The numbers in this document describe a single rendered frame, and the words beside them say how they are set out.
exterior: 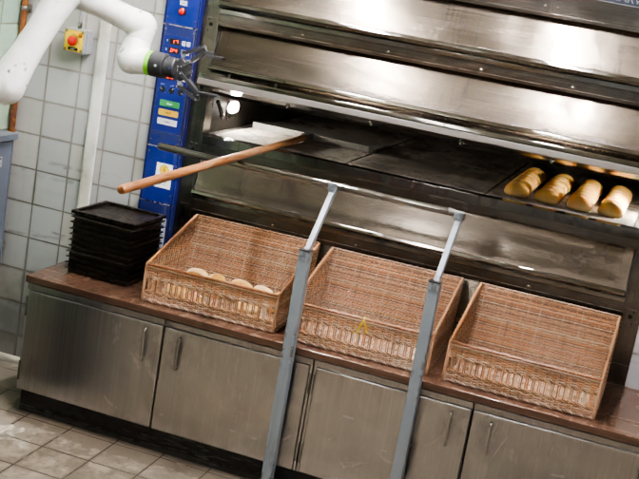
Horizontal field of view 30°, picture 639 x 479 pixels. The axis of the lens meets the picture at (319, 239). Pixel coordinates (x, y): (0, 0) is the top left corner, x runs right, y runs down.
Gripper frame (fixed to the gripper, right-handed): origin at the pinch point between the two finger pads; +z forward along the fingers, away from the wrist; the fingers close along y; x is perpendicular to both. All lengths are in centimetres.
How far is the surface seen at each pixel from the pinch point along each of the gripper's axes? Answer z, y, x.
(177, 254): -21, 78, -36
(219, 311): 12, 87, -7
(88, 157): -75, 51, -53
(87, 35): -81, 0, -50
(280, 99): 10.8, 8.2, -40.3
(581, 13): 115, -43, -57
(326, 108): 30, 8, -40
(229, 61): -18, -1, -54
